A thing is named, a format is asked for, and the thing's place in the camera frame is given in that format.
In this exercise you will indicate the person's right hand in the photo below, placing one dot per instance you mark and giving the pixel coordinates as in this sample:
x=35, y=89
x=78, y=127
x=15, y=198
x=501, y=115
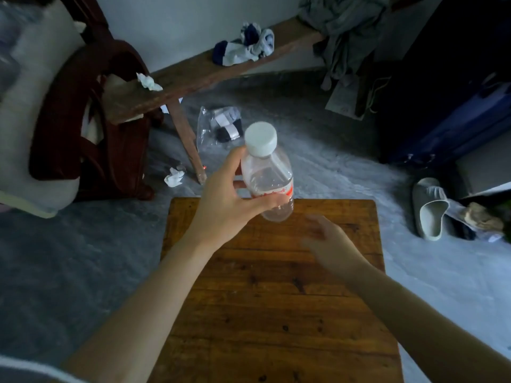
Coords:
x=335, y=247

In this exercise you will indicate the person's left hand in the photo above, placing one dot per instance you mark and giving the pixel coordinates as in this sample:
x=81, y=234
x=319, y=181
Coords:
x=223, y=211

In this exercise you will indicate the clear water bottle red label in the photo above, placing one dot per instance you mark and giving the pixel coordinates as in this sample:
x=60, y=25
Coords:
x=271, y=183

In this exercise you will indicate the person's right forearm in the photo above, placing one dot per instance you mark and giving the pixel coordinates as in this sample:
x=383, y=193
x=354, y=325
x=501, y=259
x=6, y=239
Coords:
x=431, y=327

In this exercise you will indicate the person's left forearm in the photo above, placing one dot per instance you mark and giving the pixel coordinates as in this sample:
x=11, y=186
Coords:
x=135, y=323

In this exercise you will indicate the crumpled white tissue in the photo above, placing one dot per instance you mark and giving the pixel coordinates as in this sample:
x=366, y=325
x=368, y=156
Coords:
x=174, y=178
x=148, y=82

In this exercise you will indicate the small wooden table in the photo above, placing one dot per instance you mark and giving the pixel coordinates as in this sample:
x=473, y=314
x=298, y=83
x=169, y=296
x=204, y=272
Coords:
x=279, y=307

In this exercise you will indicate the plastic bag with socks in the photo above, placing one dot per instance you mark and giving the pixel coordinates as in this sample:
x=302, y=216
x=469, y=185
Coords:
x=223, y=127

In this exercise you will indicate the grey slipper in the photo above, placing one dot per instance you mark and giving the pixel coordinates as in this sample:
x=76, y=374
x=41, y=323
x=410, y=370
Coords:
x=429, y=211

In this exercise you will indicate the white paper sheet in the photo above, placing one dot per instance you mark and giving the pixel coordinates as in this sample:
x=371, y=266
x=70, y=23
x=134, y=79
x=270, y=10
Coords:
x=164, y=109

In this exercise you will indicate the dark wooden sofa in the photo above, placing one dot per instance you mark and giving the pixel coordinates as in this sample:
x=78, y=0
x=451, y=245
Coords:
x=111, y=155

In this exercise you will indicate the long wooden bench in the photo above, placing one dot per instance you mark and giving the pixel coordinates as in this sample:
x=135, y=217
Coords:
x=187, y=75

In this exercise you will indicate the white navy socks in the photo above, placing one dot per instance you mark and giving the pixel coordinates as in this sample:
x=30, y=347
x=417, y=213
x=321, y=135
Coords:
x=239, y=51

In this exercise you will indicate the pile of mixed clothes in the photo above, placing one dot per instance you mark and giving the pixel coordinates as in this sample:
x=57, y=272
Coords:
x=499, y=207

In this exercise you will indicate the dark blue suitcase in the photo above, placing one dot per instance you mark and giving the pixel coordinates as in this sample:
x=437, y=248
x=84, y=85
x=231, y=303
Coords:
x=447, y=95

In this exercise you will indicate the cream cloth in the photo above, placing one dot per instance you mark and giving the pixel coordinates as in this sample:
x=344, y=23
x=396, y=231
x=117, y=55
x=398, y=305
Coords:
x=24, y=135

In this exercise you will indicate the grey green garment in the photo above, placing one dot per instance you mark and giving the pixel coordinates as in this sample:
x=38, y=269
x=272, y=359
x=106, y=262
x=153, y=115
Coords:
x=347, y=27

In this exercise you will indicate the clear plastic bag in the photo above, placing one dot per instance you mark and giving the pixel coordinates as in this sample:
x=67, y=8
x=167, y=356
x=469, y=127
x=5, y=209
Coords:
x=10, y=43

